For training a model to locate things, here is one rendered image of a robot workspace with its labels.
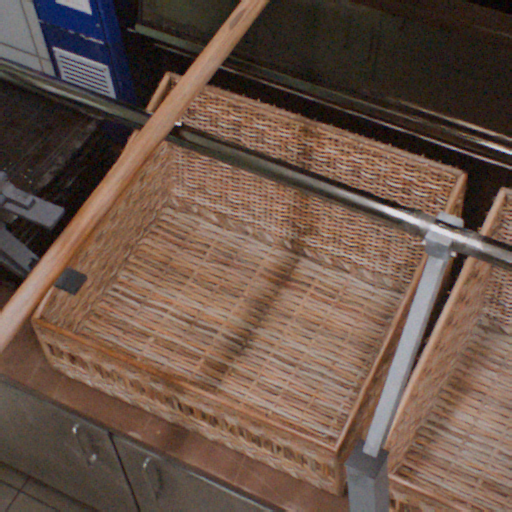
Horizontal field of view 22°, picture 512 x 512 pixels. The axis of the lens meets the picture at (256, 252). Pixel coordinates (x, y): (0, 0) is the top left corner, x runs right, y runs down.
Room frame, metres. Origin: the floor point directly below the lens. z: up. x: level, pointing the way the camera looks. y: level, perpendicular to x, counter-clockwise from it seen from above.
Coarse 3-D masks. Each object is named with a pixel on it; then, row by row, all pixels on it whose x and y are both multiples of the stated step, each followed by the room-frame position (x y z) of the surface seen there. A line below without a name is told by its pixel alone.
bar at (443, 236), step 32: (0, 64) 1.32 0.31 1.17; (64, 96) 1.25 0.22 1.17; (96, 96) 1.23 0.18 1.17; (192, 128) 1.15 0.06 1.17; (224, 160) 1.10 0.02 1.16; (256, 160) 1.08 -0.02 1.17; (320, 192) 1.01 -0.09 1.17; (352, 192) 1.00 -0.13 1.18; (384, 224) 0.96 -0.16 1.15; (416, 224) 0.94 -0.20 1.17; (448, 224) 0.93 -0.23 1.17; (448, 256) 0.90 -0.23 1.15; (480, 256) 0.88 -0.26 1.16; (416, 320) 0.86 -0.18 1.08; (416, 352) 0.84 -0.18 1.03; (384, 416) 0.79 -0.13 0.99; (352, 480) 0.74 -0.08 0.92; (384, 480) 0.74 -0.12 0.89
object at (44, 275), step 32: (256, 0) 1.33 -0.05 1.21; (224, 32) 1.28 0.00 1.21; (192, 64) 1.24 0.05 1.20; (192, 96) 1.18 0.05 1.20; (160, 128) 1.13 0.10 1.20; (128, 160) 1.08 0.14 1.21; (96, 192) 1.04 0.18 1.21; (96, 224) 1.00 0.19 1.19; (64, 256) 0.95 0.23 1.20; (32, 288) 0.91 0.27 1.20; (0, 320) 0.87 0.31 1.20; (0, 352) 0.84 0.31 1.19
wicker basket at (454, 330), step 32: (480, 288) 1.15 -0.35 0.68; (448, 320) 1.05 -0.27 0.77; (480, 320) 1.15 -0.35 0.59; (448, 352) 1.05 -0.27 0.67; (480, 352) 1.09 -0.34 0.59; (416, 384) 0.96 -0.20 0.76; (480, 384) 1.03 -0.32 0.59; (416, 416) 0.96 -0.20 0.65; (448, 416) 0.98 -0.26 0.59; (480, 416) 0.97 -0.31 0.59; (384, 448) 0.87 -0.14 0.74; (416, 448) 0.94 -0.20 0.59; (448, 448) 0.93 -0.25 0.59; (480, 448) 0.92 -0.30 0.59; (416, 480) 0.82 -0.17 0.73; (448, 480) 0.88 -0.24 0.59; (480, 480) 0.87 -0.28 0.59
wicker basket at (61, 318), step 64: (256, 128) 1.46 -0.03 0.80; (320, 128) 1.40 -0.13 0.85; (128, 192) 1.43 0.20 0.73; (192, 192) 1.49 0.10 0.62; (256, 192) 1.43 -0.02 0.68; (384, 192) 1.31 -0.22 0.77; (448, 192) 1.26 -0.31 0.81; (128, 256) 1.39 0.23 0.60; (192, 256) 1.38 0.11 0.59; (320, 256) 1.33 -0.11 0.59; (384, 256) 1.28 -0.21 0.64; (64, 320) 1.24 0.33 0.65; (128, 320) 1.26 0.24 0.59; (192, 320) 1.24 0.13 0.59; (256, 320) 1.22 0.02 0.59; (320, 320) 1.20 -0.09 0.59; (384, 320) 1.18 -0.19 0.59; (128, 384) 1.10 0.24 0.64; (192, 384) 1.12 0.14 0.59; (256, 384) 1.10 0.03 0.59; (320, 384) 1.08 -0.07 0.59; (384, 384) 1.01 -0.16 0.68; (256, 448) 0.96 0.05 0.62; (320, 448) 0.90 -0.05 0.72
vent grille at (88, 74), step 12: (60, 60) 1.73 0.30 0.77; (72, 60) 1.71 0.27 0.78; (84, 60) 1.69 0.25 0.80; (60, 72) 1.73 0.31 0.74; (72, 72) 1.71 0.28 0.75; (84, 72) 1.70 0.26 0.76; (96, 72) 1.68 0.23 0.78; (108, 72) 1.66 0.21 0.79; (84, 84) 1.70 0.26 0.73; (96, 84) 1.68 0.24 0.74; (108, 84) 1.67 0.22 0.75
